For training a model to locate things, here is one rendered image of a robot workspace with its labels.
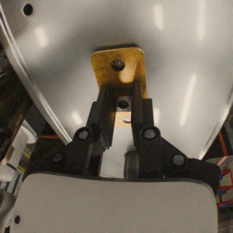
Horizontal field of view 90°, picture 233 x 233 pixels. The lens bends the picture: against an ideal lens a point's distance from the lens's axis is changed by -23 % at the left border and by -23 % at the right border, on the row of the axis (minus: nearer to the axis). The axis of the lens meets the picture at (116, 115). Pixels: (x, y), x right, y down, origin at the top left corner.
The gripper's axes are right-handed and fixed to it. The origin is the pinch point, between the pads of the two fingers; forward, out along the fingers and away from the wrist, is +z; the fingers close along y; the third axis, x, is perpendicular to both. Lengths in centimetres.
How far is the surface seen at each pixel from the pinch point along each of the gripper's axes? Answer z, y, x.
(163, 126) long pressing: 2.9, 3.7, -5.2
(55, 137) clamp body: 7.5, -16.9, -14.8
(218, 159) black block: 3.9, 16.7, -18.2
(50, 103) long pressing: 2.9, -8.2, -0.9
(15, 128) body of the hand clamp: 0.1, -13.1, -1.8
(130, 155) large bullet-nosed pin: 2.3, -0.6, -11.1
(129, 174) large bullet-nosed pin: -0.6, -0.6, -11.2
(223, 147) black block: 5.9, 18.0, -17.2
